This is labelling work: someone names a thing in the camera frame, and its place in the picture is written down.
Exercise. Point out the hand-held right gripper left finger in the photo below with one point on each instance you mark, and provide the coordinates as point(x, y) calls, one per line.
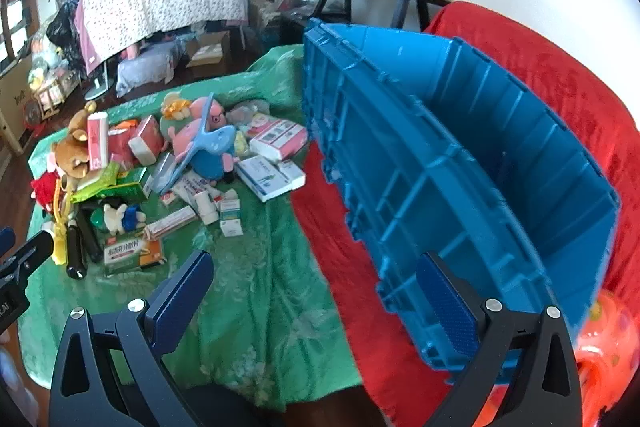
point(180, 302)

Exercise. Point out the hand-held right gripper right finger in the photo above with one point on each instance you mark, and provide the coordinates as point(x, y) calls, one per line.
point(447, 302)

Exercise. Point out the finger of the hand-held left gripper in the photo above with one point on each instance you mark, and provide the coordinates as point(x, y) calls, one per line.
point(5, 238)
point(32, 251)

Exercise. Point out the black roll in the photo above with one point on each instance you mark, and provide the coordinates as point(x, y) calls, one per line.
point(90, 237)
point(75, 252)

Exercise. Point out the blue plastic crate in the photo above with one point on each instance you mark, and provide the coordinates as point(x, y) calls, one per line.
point(400, 157)

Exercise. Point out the person's left forearm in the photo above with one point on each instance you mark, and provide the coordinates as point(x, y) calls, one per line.
point(7, 372)

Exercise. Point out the yellow plastic toy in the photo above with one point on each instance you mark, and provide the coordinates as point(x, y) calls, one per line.
point(60, 247)

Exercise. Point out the red plush toy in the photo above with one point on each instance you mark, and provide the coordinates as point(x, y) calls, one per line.
point(45, 192)

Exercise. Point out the white orange medicine box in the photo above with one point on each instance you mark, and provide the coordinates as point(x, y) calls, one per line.
point(130, 252)

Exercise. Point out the green blanket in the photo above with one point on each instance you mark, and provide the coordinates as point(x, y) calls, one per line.
point(250, 282)

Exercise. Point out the pink long box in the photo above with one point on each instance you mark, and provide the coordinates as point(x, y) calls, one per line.
point(170, 223)

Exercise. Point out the green white small box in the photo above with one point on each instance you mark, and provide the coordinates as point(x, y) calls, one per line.
point(232, 228)
point(230, 209)

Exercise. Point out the yellow green snack packet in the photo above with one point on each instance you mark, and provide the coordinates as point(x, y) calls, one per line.
point(100, 179)

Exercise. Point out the brown bear plush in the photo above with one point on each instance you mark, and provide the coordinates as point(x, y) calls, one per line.
point(67, 154)

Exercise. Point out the white tube box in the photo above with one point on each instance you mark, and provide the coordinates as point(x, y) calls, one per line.
point(192, 186)

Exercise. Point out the tall pink tissue pack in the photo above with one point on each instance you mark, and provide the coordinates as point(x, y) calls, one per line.
point(97, 142)

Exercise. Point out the light blue packet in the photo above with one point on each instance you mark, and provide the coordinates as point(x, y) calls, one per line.
point(161, 174)

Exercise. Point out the red white tissue pack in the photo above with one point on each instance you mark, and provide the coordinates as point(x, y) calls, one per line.
point(120, 147)

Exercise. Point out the tall brown cardboard box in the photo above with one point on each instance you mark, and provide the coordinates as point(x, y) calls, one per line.
point(12, 92)

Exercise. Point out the blue pig plush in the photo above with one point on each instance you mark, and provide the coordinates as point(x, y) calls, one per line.
point(215, 159)

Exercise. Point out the wooden rack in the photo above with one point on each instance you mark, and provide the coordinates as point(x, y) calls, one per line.
point(47, 97)

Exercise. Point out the white blue medicine box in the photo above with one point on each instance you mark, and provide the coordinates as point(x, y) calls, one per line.
point(262, 179)

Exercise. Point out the orange inflatable ball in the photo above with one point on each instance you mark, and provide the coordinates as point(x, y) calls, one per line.
point(600, 357)

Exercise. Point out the white fan stand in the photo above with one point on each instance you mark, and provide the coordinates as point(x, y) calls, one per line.
point(98, 82)

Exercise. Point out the pink white wide pack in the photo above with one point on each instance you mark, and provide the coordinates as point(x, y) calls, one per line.
point(277, 139)

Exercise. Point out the pink pig plush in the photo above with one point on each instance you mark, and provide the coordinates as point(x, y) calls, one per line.
point(207, 112)

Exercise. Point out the yellow flower plush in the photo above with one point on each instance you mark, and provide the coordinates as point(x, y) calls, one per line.
point(175, 107)

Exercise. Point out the grey cushion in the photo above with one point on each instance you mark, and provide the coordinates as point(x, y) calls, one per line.
point(142, 67)

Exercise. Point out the black garbage bag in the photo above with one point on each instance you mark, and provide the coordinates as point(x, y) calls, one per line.
point(62, 27)

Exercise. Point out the red blanket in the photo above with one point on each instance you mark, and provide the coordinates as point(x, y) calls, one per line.
point(550, 72)

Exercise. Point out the open flat cardboard box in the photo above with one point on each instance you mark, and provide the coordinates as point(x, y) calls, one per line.
point(207, 49)

